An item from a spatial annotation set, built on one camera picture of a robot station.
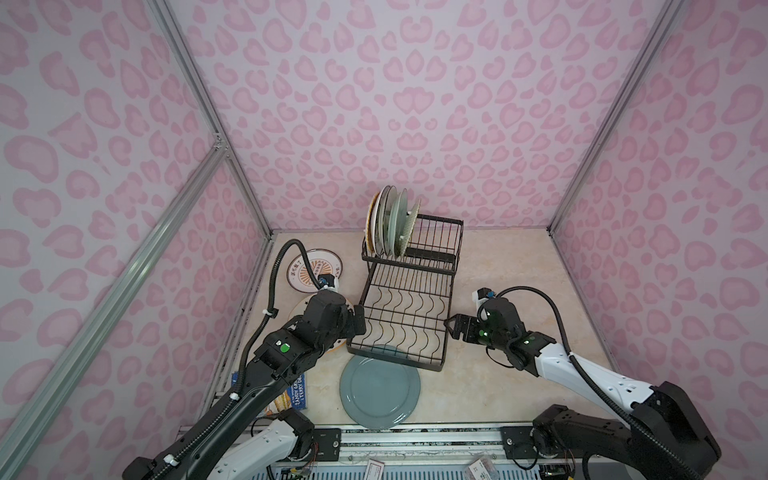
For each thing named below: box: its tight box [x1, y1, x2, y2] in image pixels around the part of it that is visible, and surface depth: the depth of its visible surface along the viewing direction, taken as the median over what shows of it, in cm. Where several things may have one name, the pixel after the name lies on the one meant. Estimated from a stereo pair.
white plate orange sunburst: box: [286, 248, 343, 294], surface depth 112 cm
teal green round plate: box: [339, 355, 421, 430], surface depth 83 cm
